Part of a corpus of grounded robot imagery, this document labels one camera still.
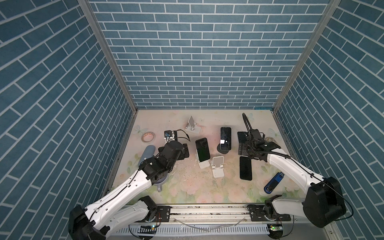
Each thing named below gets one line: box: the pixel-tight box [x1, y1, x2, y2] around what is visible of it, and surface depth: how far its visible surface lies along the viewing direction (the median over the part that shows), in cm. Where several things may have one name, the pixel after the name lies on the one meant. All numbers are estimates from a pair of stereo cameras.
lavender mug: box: [154, 171, 169, 193], surface depth 78 cm
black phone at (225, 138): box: [220, 127, 232, 151], surface depth 95 cm
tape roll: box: [141, 131, 155, 143], surface depth 107 cm
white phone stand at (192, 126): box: [185, 115, 202, 134], surface depth 107 cm
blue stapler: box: [264, 171, 285, 194], surface depth 82 cm
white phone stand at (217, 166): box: [212, 156, 225, 178], surface depth 88 cm
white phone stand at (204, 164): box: [198, 159, 211, 169], surface depth 92 cm
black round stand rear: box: [217, 143, 232, 154], surface depth 94 cm
